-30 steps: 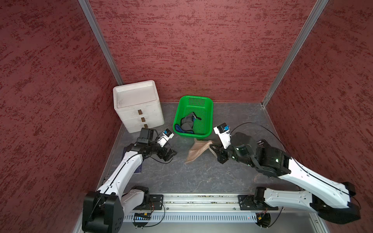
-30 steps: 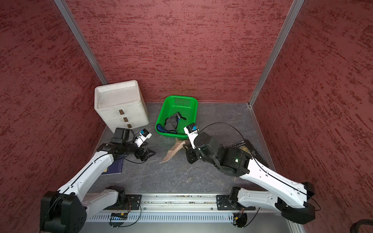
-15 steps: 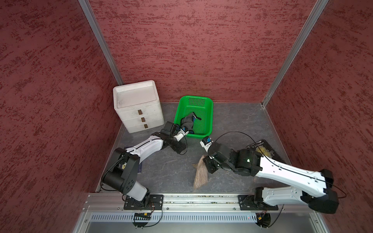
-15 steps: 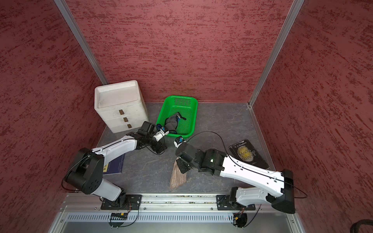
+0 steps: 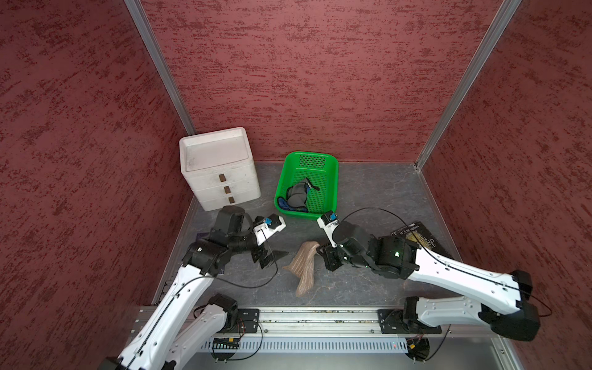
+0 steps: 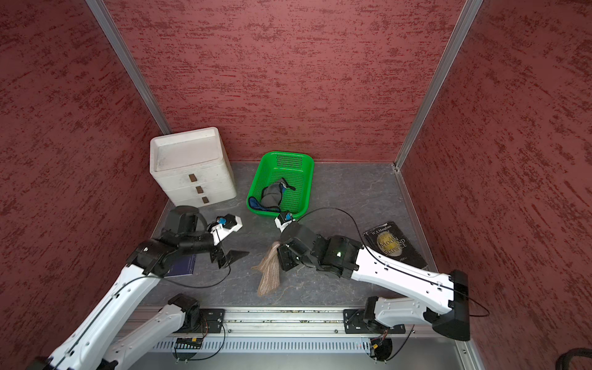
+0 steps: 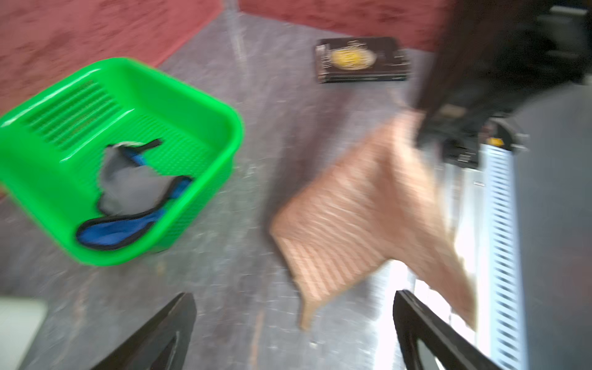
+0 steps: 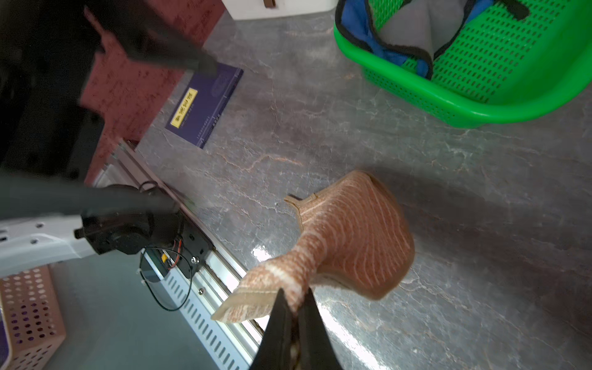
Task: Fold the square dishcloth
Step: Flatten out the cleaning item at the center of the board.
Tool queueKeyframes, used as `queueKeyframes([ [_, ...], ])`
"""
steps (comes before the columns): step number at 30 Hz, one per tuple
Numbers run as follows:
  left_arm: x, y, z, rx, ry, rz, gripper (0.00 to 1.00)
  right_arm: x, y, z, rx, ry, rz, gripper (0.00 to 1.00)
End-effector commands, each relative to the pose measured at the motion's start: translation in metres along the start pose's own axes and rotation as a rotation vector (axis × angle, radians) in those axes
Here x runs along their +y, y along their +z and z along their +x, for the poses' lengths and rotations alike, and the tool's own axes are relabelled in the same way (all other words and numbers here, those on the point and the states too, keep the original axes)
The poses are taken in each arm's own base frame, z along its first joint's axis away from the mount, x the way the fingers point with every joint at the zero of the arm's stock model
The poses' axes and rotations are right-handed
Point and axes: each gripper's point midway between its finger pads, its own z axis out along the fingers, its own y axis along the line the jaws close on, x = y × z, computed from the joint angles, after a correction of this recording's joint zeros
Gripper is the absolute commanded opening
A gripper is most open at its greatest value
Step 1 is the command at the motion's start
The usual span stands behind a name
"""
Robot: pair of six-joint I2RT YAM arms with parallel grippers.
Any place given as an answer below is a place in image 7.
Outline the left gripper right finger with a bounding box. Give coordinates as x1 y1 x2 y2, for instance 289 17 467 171
393 290 499 369

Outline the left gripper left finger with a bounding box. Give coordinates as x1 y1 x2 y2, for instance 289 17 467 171
93 292 197 370

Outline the brown striped dishcloth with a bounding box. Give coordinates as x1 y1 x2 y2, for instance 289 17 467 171
270 110 477 329

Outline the grey blue cloth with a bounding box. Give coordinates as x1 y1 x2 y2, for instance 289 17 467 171
76 139 193 251

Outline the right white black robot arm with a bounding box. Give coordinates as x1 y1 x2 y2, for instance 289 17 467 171
415 1 591 169

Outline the green plastic basket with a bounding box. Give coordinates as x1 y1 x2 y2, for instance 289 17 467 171
1 58 245 266

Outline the black gold book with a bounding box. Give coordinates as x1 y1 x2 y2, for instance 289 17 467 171
314 37 411 83

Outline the aluminium rail frame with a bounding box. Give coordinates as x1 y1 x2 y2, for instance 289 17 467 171
368 144 529 369

